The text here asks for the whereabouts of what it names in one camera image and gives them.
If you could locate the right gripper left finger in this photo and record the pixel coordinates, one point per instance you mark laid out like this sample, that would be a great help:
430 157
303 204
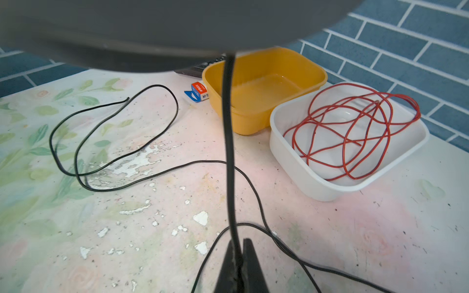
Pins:
227 281

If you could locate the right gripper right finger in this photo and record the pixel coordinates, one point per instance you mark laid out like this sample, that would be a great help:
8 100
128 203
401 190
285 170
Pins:
253 277

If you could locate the grey perforated cable spool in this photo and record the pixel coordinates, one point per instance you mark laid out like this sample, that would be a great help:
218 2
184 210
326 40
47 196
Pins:
159 36

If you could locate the white plastic tub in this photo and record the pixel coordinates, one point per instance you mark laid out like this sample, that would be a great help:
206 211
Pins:
340 139

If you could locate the pencil box blue white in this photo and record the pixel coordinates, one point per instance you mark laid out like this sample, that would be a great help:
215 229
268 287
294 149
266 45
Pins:
198 92

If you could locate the yellow plastic tub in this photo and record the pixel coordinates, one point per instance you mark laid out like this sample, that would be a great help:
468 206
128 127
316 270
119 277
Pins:
264 79

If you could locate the black calculator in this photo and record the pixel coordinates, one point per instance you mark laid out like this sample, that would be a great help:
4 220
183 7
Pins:
197 70

